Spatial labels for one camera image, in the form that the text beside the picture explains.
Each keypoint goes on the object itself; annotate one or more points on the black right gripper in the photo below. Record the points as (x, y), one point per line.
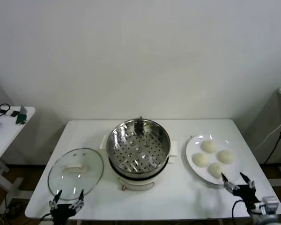
(246, 194)

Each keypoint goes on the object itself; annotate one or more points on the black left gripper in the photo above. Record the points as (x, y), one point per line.
(62, 211)

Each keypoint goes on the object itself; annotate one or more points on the white steamed baozi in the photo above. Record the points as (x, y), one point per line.
(225, 156)
(200, 160)
(208, 147)
(215, 169)

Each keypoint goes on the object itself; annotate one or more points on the stainless perforated steamer basket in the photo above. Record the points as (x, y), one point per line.
(135, 152)

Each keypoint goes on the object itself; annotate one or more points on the white round plate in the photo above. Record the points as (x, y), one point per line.
(194, 145)

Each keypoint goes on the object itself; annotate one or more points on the cream electric cooking pot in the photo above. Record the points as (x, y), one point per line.
(135, 184)

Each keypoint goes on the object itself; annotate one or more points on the white side table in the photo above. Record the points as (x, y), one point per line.
(4, 143)

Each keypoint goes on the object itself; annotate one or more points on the green flat object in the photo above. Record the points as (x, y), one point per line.
(21, 119)

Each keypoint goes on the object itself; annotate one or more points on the small black device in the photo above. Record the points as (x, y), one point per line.
(14, 114)

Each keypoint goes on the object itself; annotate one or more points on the grey wedge object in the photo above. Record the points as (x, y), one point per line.
(23, 109)

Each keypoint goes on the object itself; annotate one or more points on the small white box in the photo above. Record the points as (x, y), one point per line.
(8, 113)

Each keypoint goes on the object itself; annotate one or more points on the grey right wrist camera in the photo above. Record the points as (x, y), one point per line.
(269, 202)

